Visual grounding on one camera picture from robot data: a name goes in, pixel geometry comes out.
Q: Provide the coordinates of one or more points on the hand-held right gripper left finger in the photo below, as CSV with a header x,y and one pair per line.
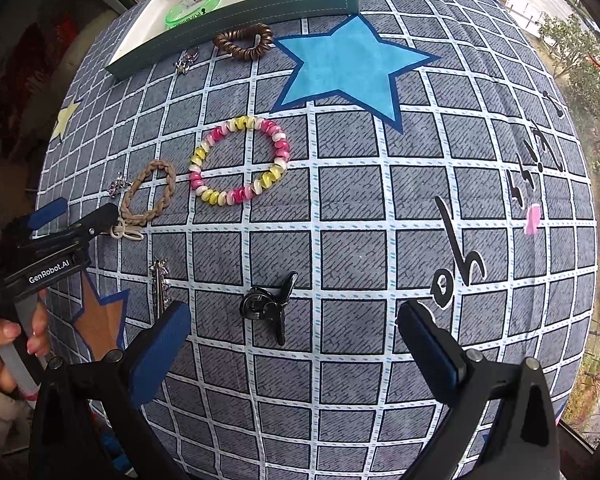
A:
x,y
166,355

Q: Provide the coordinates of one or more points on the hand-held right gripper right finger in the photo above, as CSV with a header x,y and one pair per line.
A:
x,y
430,350

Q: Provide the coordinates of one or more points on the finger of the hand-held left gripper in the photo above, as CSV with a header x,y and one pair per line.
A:
x,y
50,210
100,220

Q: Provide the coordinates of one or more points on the silver charm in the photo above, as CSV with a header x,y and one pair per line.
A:
x,y
119,185

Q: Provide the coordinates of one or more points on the silver star hair clip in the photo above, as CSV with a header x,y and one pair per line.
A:
x,y
159,280

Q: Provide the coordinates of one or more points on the black claw hair clip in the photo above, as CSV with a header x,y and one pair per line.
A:
x,y
260,305

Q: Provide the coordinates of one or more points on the white shallow tray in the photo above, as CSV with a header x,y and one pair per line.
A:
x,y
260,10

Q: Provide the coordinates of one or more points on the grey checked star blanket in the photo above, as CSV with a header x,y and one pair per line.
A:
x,y
355,260

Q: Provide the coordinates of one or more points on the red patterned cloth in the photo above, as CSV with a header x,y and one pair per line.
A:
x,y
35,60

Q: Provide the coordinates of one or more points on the small silver brooch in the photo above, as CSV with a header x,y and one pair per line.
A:
x,y
185,62

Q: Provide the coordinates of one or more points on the green translucent bangle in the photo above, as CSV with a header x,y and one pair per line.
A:
x,y
177,15

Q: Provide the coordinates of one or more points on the dark window frame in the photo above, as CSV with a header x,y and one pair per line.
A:
x,y
585,440

